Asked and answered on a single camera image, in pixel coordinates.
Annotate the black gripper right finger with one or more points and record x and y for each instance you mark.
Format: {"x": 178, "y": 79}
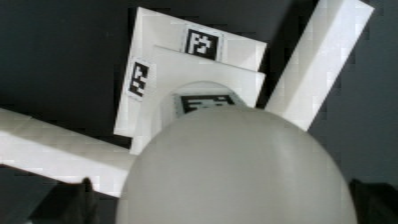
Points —
{"x": 375, "y": 201}

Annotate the white lamp base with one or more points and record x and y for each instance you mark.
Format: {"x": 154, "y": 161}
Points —
{"x": 190, "y": 71}

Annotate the white L-shaped table fence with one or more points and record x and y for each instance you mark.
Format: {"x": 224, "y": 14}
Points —
{"x": 66, "y": 156}

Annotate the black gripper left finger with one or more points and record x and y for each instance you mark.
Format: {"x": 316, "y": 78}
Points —
{"x": 67, "y": 206}

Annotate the white lamp bulb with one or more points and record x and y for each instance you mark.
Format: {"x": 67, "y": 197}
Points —
{"x": 234, "y": 170}

